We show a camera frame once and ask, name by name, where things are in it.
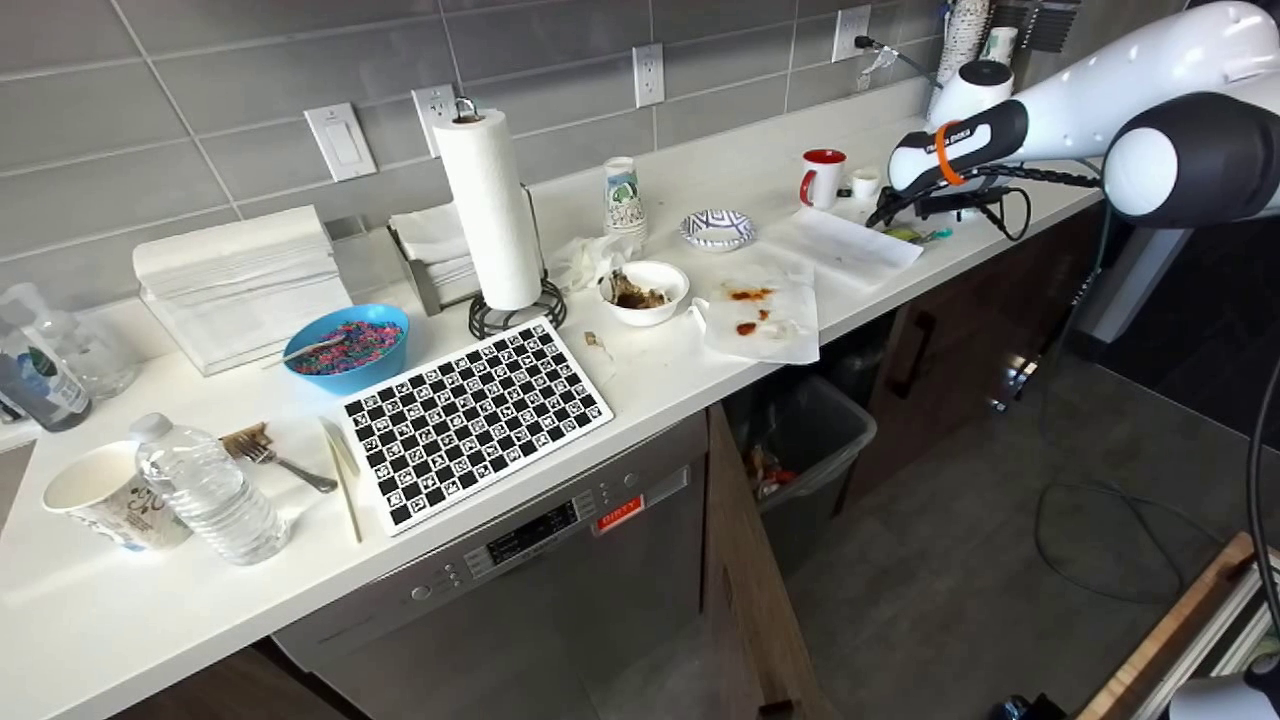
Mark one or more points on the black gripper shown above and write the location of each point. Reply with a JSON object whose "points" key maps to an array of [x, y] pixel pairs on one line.
{"points": [[988, 198]]}

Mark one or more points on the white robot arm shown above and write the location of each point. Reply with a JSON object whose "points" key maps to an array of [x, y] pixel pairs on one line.
{"points": [[1182, 118]]}

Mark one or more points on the dark trash bin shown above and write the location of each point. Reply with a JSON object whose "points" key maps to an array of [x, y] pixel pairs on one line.
{"points": [[797, 438]]}

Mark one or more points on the small white cup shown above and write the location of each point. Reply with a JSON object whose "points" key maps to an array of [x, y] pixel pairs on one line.
{"points": [[867, 186]]}

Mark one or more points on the white rectangular tray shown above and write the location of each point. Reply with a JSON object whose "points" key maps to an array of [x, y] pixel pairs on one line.
{"points": [[847, 245]]}

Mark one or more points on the stack of paper cups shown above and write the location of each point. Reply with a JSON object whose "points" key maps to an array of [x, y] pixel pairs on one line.
{"points": [[962, 33]]}

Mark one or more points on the red white mug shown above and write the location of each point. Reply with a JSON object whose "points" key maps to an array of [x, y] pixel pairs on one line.
{"points": [[823, 178]]}

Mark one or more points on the stained white paper napkin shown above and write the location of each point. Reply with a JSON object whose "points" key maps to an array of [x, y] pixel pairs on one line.
{"points": [[761, 308]]}

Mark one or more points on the patterned small plate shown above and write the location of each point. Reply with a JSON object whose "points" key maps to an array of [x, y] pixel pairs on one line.
{"points": [[719, 230]]}

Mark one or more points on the white bowl with food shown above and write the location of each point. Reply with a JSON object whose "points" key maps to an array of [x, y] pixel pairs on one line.
{"points": [[641, 295]]}

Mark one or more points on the white green small bottle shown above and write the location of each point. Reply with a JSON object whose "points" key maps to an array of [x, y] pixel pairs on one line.
{"points": [[622, 188]]}

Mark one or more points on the white paper towel roll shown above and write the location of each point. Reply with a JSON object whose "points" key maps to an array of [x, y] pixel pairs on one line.
{"points": [[494, 208]]}

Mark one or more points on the open wooden cabinet door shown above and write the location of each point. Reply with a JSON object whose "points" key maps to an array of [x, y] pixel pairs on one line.
{"points": [[759, 653]]}

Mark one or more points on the metal napkin dispenser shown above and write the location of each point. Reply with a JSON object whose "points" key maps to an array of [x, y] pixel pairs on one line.
{"points": [[436, 258]]}

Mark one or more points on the stainless dishwasher front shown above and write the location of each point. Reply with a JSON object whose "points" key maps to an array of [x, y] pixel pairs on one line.
{"points": [[530, 614]]}

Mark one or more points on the black white checkered board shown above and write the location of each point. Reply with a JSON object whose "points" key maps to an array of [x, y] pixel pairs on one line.
{"points": [[451, 428]]}

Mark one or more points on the blue bowl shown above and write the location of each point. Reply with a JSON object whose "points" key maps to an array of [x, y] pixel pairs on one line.
{"points": [[348, 351]]}

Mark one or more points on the wooden chopstick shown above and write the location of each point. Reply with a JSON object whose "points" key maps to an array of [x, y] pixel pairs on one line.
{"points": [[340, 462]]}

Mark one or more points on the stack of white napkins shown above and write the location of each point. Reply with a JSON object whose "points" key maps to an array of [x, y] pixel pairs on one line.
{"points": [[233, 295]]}

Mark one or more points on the metal fork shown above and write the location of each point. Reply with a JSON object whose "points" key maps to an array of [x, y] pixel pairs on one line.
{"points": [[259, 446]]}

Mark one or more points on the clear plastic water bottle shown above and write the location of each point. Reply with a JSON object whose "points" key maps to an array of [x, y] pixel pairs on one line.
{"points": [[206, 489]]}

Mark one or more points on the patterned paper cup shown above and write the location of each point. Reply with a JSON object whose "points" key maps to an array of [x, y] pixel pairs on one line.
{"points": [[109, 499]]}

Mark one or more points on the clear plastic container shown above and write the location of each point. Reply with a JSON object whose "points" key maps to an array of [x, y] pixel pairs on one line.
{"points": [[53, 361]]}

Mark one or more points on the white wall outlet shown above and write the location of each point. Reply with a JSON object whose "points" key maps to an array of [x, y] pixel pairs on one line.
{"points": [[649, 72]]}

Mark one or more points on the black wire towel holder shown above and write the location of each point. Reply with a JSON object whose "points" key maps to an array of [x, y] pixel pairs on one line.
{"points": [[512, 318]]}

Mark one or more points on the white wall switch plate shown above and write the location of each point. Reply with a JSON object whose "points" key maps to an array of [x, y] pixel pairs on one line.
{"points": [[340, 143]]}

